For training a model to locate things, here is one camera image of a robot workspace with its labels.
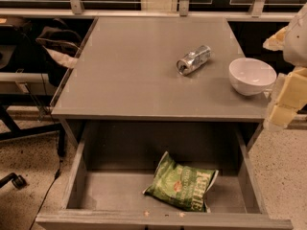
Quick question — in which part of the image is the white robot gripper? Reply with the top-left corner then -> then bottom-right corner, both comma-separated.
263,3 -> 307,131

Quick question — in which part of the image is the green jalapeno chip bag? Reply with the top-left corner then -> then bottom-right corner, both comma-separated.
143,151 -> 219,212

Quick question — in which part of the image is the grey cabinet counter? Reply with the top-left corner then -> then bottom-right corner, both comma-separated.
49,16 -> 276,150

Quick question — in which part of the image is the grey open drawer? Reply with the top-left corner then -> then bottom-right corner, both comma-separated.
36,121 -> 293,230

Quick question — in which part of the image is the dark bag with white cloth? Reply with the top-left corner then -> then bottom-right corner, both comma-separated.
35,18 -> 83,86

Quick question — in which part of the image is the white ceramic bowl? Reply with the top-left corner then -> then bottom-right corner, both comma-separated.
228,57 -> 277,96

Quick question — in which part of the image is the crushed silver soda can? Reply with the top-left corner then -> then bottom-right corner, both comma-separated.
177,45 -> 211,76

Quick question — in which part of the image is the metal window railing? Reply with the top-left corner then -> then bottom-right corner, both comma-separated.
0,0 -> 307,21

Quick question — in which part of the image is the black office chair base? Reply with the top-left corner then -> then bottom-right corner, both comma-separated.
0,102 -> 65,190

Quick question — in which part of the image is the black floor cable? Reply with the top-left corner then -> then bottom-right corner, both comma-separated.
28,83 -> 63,230

